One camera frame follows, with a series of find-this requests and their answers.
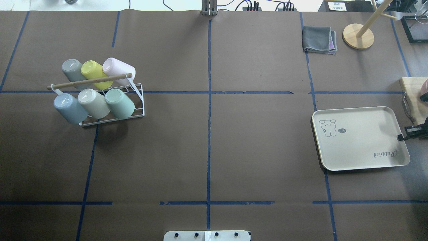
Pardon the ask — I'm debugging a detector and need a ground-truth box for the grey cup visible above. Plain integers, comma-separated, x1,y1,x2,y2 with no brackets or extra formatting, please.
62,59,87,82

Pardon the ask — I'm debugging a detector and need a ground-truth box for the cream cup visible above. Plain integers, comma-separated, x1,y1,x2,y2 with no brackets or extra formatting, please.
77,88,110,119

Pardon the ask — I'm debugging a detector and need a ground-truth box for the black glass tray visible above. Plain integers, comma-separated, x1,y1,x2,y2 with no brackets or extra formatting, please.
401,16,428,43

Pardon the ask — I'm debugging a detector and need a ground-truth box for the pink ice bowl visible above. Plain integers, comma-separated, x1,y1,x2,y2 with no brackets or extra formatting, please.
419,79,428,102

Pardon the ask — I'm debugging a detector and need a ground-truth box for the white wire cup rack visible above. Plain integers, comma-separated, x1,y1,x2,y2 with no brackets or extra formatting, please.
51,78,145,128

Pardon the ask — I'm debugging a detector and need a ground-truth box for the folded grey cloth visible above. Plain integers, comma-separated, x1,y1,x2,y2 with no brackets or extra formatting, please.
302,26,338,55

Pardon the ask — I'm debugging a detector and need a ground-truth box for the yellow cup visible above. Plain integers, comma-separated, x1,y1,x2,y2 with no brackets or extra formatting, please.
81,60,114,90

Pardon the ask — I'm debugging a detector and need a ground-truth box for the aluminium frame post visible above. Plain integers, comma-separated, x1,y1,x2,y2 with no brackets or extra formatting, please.
201,0,218,16

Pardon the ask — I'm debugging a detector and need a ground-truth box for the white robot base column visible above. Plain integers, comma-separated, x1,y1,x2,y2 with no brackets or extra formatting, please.
163,230,252,241

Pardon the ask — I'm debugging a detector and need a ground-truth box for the metal cutting board handle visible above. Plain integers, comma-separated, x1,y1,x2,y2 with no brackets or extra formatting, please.
402,92,415,123

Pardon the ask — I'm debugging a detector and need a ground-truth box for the pink cup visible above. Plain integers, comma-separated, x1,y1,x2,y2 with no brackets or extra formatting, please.
102,57,136,82

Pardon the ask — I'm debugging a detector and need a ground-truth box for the light blue cup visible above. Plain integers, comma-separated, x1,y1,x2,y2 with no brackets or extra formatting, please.
53,93,89,125

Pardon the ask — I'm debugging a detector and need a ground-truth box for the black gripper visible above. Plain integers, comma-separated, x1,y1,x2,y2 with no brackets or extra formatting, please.
397,117,428,141

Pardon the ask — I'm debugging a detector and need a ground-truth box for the black power strip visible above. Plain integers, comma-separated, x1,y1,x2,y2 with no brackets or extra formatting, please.
242,0,262,12

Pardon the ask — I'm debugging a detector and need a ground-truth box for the wooden rack rod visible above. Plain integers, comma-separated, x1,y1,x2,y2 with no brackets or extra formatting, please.
46,73,133,90

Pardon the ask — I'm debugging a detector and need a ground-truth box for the cream rabbit tray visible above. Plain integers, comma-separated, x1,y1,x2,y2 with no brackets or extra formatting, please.
312,106,411,171

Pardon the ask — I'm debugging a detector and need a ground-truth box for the wooden mug tree stand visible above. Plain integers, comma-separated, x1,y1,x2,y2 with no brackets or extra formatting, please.
342,0,396,50

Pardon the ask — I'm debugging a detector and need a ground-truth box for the wooden cutting board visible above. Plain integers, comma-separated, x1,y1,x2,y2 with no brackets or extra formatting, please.
400,77,428,137

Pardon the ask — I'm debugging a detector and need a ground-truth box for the green cup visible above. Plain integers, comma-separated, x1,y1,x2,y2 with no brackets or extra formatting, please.
105,89,135,119

